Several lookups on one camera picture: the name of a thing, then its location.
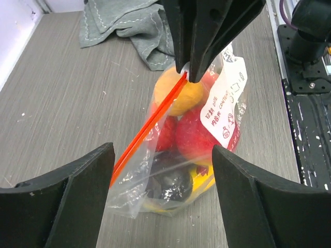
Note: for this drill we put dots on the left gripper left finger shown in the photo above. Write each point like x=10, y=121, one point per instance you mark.
x=62, y=208

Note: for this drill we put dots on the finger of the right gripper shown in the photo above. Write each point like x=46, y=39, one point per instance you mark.
x=180, y=17
x=215, y=25

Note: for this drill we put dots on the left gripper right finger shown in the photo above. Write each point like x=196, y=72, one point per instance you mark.
x=261, y=209

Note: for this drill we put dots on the yellow orange toy fruit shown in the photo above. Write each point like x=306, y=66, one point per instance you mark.
x=190, y=95

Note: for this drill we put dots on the dark purple toy plum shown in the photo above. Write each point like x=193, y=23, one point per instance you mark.
x=170, y=179

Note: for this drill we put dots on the red toy apple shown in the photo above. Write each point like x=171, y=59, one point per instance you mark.
x=194, y=142

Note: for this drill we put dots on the clear orange zip bag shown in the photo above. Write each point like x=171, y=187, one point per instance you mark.
x=223, y=107

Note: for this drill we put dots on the red toy tomato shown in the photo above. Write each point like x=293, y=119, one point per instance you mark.
x=163, y=139

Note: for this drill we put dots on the grey folded cloth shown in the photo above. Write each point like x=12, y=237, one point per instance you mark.
x=144, y=22

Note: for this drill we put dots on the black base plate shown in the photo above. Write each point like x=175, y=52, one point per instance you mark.
x=306, y=89

